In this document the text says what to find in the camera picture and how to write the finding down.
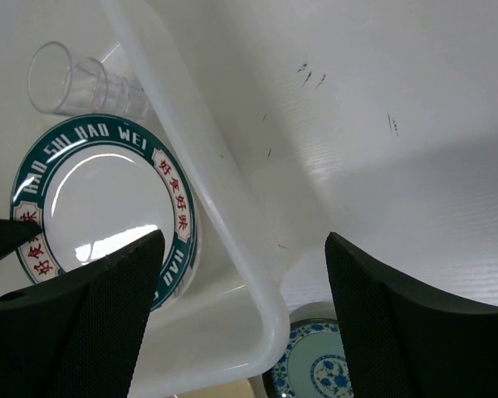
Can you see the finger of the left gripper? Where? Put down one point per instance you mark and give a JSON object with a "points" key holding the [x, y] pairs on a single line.
{"points": [[13, 234]]}

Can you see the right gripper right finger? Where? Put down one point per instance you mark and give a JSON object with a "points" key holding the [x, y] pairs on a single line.
{"points": [[406, 338]]}

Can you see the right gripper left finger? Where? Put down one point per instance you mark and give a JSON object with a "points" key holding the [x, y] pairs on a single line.
{"points": [[79, 335]]}

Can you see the dark green rimmed white plate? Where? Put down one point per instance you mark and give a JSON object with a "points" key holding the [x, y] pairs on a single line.
{"points": [[95, 183]]}

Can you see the clear plastic bin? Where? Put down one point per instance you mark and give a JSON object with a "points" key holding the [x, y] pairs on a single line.
{"points": [[232, 323]]}

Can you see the clear plastic cup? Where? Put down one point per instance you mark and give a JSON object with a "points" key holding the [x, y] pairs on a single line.
{"points": [[61, 82]]}

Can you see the cream patterned plate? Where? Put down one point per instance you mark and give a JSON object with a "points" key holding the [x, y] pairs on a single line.
{"points": [[236, 389]]}

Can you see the blue patterned plate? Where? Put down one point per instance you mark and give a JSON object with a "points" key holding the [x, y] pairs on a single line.
{"points": [[313, 363]]}

